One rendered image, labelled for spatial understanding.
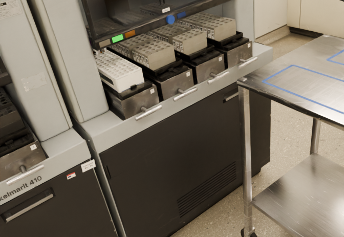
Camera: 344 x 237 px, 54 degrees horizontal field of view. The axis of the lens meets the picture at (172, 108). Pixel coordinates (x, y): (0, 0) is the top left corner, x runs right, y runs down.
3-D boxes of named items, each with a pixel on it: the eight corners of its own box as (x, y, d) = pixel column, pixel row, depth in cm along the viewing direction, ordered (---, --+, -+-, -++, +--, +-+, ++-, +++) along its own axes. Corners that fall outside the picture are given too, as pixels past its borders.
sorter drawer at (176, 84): (85, 53, 166) (80, 36, 161) (110, 44, 172) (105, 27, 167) (170, 106, 113) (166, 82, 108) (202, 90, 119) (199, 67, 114)
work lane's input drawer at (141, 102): (56, 64, 159) (49, 46, 155) (82, 54, 165) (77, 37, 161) (132, 125, 106) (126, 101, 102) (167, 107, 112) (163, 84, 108)
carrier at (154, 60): (172, 59, 124) (170, 43, 121) (176, 60, 123) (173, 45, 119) (147, 70, 119) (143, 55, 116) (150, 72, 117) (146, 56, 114)
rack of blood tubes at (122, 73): (84, 70, 131) (80, 56, 128) (107, 62, 135) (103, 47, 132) (120, 96, 109) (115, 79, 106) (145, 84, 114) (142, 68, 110)
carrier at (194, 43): (204, 45, 131) (202, 30, 128) (208, 46, 129) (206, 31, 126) (180, 55, 126) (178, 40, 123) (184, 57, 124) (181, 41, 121)
